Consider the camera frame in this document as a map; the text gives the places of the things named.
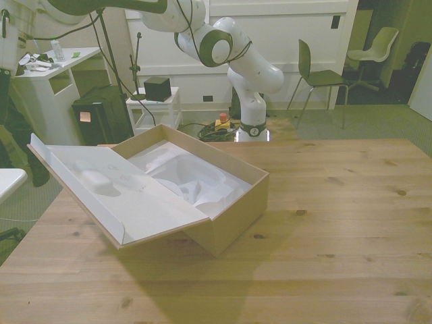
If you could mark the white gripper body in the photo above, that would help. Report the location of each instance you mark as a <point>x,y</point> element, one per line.
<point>7,47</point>

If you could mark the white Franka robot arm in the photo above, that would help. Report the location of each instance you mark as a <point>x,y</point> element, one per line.
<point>251,71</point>

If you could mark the white moulded box insert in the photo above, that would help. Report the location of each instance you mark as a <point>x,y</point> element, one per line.
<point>189,177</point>

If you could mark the brown cardboard box with lid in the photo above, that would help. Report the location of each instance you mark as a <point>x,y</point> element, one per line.
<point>233,202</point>

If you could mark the white handheld controller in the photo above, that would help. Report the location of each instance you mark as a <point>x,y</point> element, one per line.
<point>35,65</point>

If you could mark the clear plastic bottle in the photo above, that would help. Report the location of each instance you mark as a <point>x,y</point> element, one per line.
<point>57,50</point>

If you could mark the white shelf desk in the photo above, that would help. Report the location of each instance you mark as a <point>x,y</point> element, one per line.
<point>40,91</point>

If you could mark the green sticky note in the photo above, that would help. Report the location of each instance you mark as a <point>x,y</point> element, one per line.
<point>76,54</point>

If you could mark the person's dark trouser leg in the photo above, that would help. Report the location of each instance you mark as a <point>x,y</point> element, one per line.
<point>17,128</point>

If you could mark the black tripod stand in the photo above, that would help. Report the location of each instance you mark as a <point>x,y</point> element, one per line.
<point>111,57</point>

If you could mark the black computer tower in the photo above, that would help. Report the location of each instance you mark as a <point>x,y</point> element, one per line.
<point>101,114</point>

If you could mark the black microphone stand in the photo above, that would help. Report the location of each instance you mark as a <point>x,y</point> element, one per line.
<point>136,67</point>

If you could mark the white round side table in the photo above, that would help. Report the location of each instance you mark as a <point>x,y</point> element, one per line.
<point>8,180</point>

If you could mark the black cube device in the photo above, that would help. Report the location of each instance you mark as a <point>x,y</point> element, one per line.
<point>156,88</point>

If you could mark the white low stool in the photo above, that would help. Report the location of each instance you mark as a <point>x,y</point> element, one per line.
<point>168,101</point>

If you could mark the yellow emergency stop button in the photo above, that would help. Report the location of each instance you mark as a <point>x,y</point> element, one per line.
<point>222,122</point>

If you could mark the dark shell chair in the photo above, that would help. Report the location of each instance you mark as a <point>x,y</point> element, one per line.
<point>320,78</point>

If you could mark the white swivel chair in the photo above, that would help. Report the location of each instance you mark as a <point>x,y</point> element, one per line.
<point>374,49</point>

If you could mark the black office chair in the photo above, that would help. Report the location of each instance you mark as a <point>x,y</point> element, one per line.
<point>418,57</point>

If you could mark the white door panel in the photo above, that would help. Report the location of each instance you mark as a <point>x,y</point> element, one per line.
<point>422,91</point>

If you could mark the black wall socket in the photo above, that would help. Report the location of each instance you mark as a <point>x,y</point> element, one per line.
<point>208,98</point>

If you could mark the black wall switch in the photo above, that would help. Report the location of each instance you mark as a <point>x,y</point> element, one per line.
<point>335,22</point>

